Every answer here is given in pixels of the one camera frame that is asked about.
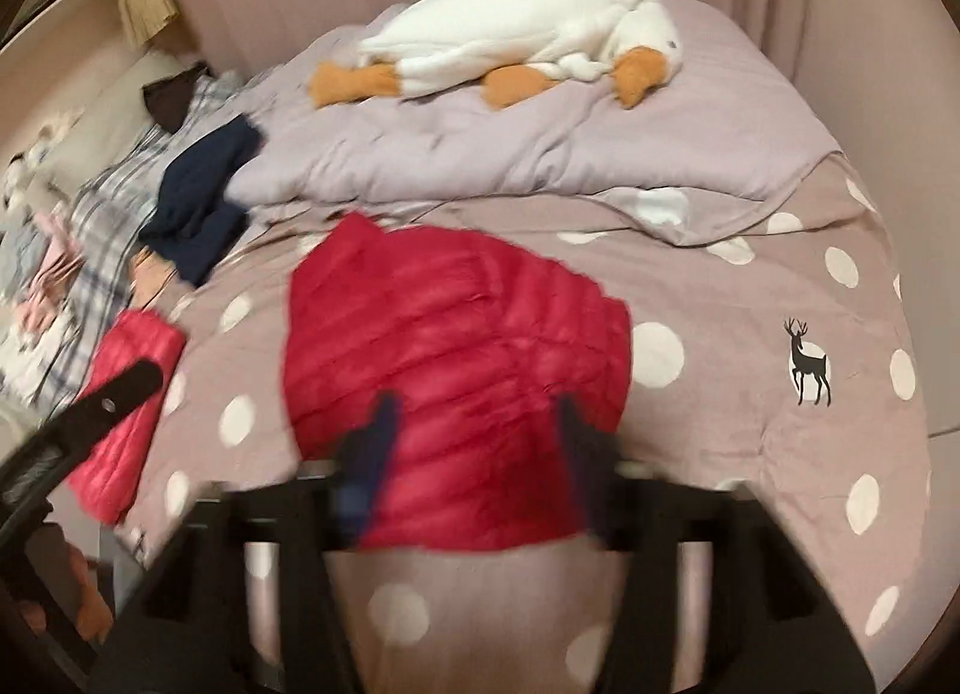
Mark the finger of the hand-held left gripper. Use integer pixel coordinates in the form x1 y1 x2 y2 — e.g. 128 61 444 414
71 360 162 444

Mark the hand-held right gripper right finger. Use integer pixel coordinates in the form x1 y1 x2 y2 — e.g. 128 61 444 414
559 397 875 694

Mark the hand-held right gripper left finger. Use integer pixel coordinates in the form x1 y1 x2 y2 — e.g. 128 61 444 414
94 394 402 694

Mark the red down jacket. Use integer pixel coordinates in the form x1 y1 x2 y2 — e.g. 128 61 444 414
283 212 635 552
66 310 187 526

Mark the pink clothes pile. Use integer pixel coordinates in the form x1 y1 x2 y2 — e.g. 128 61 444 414
15 210 85 335

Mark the person's left hand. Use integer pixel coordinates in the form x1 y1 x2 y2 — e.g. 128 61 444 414
19 536 115 644

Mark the peach garment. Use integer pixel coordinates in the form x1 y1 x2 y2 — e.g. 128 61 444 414
127 250 188 312

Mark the polka dot bed sheet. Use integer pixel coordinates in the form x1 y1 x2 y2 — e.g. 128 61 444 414
97 154 931 694

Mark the grey blue garment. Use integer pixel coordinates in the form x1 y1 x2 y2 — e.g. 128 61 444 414
0 225 46 294

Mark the grey plaid cloth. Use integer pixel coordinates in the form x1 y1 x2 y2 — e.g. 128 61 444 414
0 71 248 410

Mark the navy blue garment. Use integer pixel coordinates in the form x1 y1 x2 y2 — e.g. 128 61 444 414
139 115 263 290

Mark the black and white plush dog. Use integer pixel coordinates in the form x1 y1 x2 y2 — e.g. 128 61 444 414
0 149 47 215

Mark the beige pillow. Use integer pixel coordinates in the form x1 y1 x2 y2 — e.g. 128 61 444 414
45 49 188 192

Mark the dark brown garment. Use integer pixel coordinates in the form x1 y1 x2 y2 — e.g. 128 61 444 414
142 62 211 134

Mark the lilac duvet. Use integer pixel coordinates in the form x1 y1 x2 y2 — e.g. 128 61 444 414
225 0 841 245

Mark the yellow striped hanging cloth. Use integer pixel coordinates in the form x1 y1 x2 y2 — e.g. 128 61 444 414
116 0 181 50

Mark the white goose plush toy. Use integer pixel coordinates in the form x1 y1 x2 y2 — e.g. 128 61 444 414
311 0 683 111

